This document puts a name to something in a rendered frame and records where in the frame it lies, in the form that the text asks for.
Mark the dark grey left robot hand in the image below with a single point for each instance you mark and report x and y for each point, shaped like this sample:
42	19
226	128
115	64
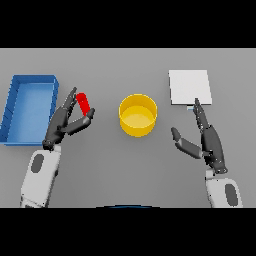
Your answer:
58	123

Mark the blue tray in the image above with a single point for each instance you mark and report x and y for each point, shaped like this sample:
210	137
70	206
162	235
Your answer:
29	110

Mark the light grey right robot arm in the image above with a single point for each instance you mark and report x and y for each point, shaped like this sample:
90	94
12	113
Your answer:
222	191

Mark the pale square measuring scale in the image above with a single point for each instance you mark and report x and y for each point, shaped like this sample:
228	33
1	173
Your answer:
190	87

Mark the yellow bowl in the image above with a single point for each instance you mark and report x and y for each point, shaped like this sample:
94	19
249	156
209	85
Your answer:
138	115

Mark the red beaker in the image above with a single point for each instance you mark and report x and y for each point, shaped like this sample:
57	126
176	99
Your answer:
83	103

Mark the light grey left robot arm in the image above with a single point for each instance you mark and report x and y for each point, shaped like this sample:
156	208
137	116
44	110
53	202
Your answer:
40	178

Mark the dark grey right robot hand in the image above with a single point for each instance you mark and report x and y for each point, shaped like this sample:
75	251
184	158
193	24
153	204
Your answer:
211	141

